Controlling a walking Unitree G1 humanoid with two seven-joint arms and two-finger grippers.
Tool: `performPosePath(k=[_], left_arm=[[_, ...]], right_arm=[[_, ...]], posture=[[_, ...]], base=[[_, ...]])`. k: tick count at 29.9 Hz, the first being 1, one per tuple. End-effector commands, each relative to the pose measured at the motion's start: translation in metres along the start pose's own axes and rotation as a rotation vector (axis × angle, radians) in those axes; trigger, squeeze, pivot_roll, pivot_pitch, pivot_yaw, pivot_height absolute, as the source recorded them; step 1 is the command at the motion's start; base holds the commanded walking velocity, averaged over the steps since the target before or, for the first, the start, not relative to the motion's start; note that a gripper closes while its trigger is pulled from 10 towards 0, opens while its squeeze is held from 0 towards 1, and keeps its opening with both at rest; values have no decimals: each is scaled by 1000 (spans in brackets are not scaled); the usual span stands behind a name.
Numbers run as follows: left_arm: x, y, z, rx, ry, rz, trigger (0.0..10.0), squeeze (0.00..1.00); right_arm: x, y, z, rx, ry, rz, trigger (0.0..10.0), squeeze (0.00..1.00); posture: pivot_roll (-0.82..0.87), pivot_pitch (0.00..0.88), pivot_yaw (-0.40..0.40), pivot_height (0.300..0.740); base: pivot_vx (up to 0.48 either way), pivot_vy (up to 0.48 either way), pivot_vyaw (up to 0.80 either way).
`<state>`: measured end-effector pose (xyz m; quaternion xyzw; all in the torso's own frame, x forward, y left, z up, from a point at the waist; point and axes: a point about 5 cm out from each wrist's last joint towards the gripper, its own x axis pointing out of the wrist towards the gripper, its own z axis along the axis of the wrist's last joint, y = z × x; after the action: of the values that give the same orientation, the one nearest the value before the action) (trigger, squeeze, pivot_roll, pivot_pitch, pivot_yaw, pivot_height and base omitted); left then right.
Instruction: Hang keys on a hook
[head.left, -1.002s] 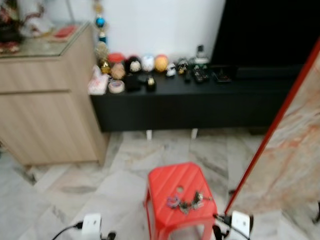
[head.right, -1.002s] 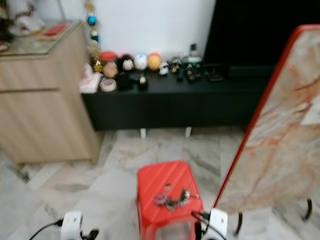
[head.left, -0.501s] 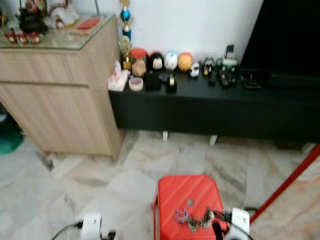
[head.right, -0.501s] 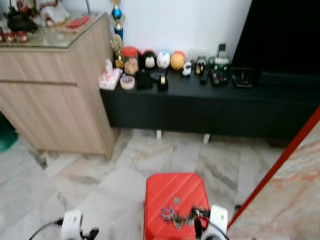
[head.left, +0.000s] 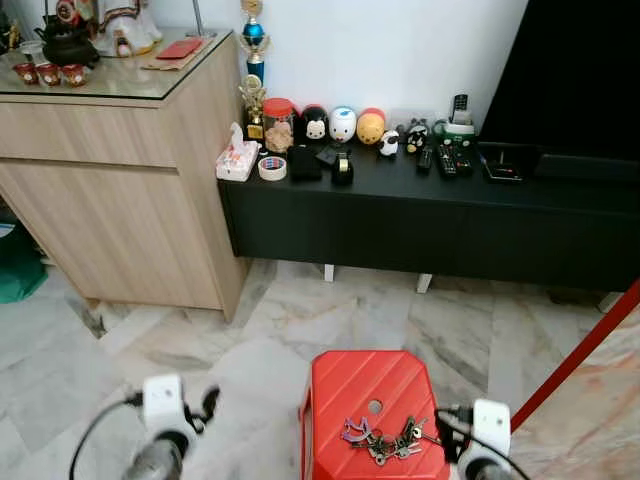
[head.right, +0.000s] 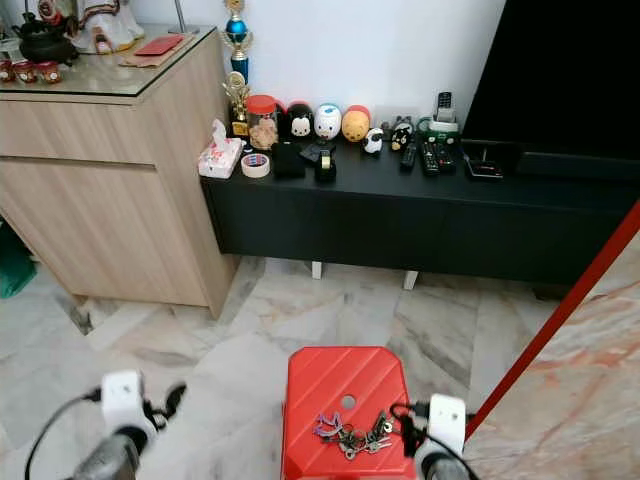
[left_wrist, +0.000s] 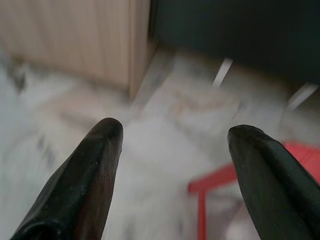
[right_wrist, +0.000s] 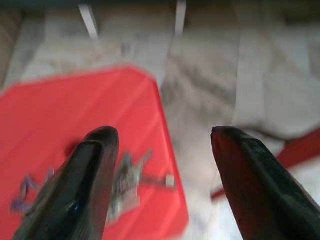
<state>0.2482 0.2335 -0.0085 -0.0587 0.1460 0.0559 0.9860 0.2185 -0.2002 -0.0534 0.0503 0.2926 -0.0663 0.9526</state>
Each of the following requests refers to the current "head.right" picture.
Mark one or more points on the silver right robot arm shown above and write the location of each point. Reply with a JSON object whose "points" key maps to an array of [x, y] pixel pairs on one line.
{"points": [[442, 468]]}

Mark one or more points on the bunch of keys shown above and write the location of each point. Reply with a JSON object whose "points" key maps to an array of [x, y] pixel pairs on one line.
{"points": [[353, 438]]}

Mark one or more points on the red plastic stool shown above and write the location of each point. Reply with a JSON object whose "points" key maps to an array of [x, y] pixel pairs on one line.
{"points": [[360, 380]]}

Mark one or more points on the marble table with red edge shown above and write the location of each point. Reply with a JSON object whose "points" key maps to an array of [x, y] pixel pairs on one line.
{"points": [[580, 370]]}

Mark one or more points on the green plastic bin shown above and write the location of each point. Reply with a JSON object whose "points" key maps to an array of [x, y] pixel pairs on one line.
{"points": [[15, 265]]}

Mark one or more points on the black low TV console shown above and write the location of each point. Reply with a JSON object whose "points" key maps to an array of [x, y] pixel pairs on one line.
{"points": [[410, 220]]}

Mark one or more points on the light wood cabinet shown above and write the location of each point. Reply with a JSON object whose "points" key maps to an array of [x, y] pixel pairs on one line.
{"points": [[110, 190]]}

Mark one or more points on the white tape roll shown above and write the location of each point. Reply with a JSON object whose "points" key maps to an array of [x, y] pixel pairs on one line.
{"points": [[247, 165]]}

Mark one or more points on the pink white tissue box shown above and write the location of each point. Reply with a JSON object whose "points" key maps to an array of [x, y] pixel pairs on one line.
{"points": [[220, 157]]}

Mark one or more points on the black remote control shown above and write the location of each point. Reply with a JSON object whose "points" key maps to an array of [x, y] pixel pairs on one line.
{"points": [[430, 158], [408, 156]]}

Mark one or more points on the black pouch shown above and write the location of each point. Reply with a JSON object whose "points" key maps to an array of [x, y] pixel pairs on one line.
{"points": [[288, 161]]}

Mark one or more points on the black tape dispenser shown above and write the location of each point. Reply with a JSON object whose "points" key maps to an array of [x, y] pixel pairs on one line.
{"points": [[325, 167]]}

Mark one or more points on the small white animal figurine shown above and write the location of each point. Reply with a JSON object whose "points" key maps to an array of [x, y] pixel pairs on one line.
{"points": [[373, 141]]}

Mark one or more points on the red-lidded glass jar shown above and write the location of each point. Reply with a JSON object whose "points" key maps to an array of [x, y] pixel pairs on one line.
{"points": [[262, 122]]}

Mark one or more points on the small gold trophy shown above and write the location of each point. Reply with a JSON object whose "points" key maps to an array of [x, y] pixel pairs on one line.
{"points": [[238, 102]]}

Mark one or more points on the black round plush toy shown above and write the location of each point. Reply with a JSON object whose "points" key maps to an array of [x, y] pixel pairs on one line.
{"points": [[299, 120]]}

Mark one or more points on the white round plush toy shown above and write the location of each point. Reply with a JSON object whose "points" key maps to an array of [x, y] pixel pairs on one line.
{"points": [[327, 121]]}

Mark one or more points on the small red cup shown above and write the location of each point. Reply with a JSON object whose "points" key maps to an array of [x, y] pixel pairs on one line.
{"points": [[6, 71], [25, 72], [49, 72]]}

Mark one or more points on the flat red box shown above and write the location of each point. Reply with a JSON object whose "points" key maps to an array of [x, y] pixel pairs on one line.
{"points": [[160, 45]]}

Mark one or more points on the black cast-iron teapot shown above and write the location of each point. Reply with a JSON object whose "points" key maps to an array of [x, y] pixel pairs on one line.
{"points": [[48, 40]]}

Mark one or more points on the blue and gold trophy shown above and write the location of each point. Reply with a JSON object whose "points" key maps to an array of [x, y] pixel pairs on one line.
{"points": [[237, 28]]}

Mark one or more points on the white porcelain figurine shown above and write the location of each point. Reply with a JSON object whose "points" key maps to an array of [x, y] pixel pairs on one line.
{"points": [[105, 22]]}

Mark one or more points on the black television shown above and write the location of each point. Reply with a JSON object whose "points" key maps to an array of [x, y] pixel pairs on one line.
{"points": [[560, 70]]}

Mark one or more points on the metal lamp pole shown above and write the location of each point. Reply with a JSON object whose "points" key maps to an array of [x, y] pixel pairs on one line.
{"points": [[182, 15]]}

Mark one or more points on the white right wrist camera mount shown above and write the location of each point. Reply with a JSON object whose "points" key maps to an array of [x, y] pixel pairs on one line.
{"points": [[448, 422]]}

